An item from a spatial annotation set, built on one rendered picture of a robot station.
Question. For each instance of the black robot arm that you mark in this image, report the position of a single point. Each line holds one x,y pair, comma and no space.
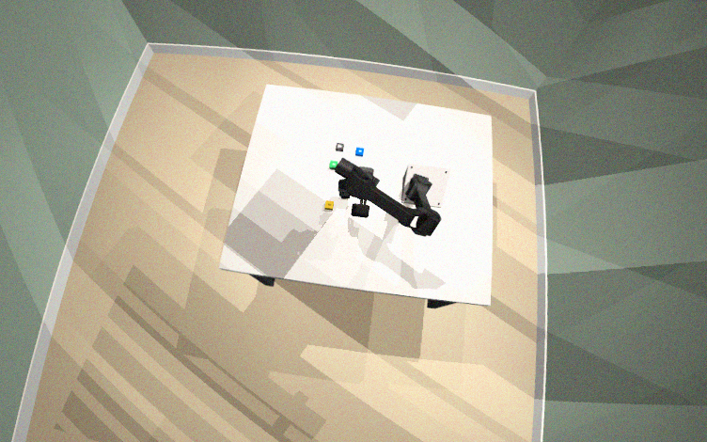
362,184

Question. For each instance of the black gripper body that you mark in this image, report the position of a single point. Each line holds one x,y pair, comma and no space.
362,210

